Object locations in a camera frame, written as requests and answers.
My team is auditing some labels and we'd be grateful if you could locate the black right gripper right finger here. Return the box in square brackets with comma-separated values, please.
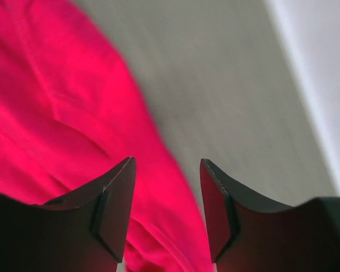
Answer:
[200, 159, 340, 271]

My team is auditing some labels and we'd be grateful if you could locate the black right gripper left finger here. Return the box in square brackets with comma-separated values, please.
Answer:
[0, 157, 136, 271]

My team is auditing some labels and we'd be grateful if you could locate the red t-shirt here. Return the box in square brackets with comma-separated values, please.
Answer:
[0, 1, 213, 271]

